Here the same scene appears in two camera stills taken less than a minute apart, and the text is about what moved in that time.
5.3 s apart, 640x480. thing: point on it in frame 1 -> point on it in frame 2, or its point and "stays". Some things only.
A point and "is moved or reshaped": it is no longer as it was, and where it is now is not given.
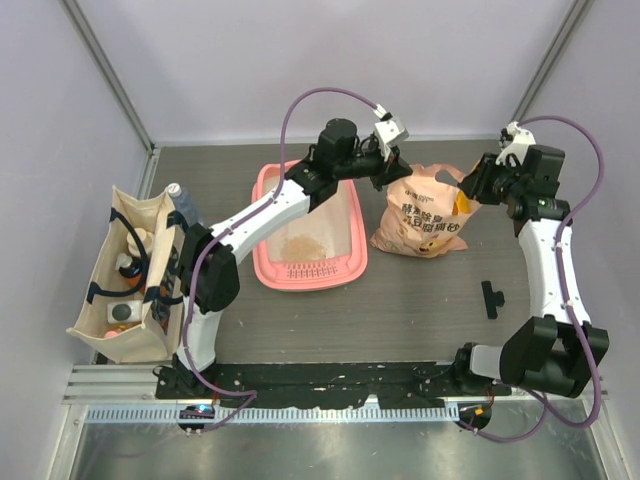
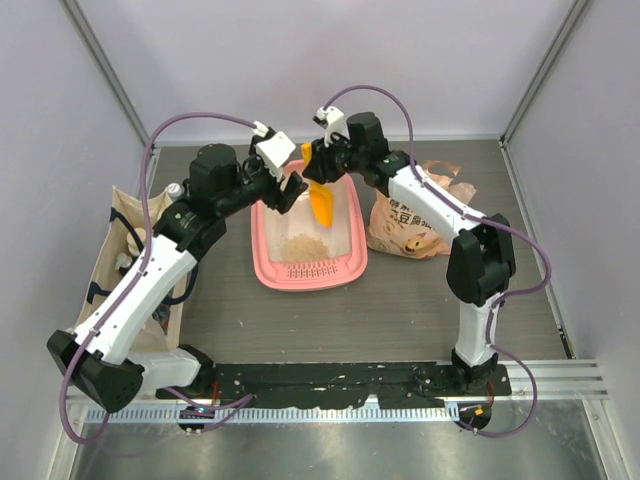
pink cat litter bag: (418, 220) is moved or reshaped
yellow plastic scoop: (461, 204) is moved or reshaped
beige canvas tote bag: (133, 301) stays
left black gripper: (396, 170) -> (276, 200)
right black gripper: (477, 184) -> (321, 167)
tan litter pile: (303, 248) stays
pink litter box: (327, 250) stays
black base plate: (327, 385) stays
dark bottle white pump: (129, 268) stays
